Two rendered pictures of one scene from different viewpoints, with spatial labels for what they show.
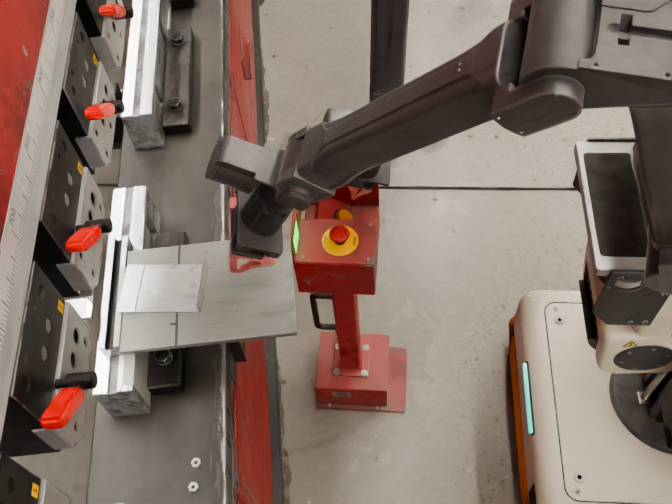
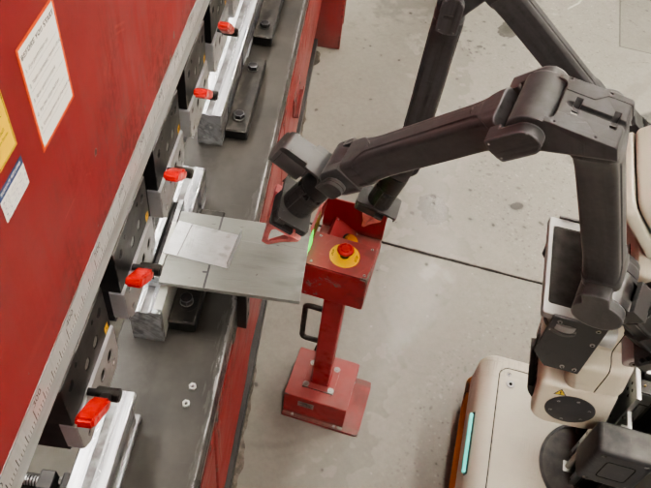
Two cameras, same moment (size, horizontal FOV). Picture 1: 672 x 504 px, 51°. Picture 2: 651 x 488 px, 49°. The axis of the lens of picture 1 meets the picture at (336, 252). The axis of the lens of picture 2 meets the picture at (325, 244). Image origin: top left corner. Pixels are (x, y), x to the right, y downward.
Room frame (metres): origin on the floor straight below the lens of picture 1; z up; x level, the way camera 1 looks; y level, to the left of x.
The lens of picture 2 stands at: (-0.28, 0.04, 2.09)
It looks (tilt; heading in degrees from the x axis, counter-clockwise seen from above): 50 degrees down; 0
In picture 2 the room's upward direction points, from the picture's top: 8 degrees clockwise
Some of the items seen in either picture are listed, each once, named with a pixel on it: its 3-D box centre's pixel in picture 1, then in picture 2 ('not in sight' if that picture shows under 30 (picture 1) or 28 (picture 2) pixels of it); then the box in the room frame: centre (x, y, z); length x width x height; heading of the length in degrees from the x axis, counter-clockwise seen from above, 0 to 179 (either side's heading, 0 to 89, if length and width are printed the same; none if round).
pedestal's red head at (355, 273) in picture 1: (337, 229); (344, 248); (0.84, -0.01, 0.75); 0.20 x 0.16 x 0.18; 170
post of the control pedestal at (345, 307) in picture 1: (346, 314); (329, 329); (0.84, -0.01, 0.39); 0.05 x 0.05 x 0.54; 80
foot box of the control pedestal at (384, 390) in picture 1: (362, 369); (328, 389); (0.83, -0.04, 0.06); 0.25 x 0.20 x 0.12; 80
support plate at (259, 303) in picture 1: (209, 291); (237, 256); (0.58, 0.20, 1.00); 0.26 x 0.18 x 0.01; 90
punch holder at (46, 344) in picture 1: (20, 364); (108, 247); (0.35, 0.35, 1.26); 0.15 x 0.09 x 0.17; 0
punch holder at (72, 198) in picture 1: (45, 214); (145, 154); (0.55, 0.35, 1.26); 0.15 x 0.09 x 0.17; 0
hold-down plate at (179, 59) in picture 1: (179, 78); (246, 97); (1.18, 0.29, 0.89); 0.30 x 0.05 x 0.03; 0
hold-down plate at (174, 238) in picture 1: (169, 308); (198, 266); (0.62, 0.29, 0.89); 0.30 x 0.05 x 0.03; 0
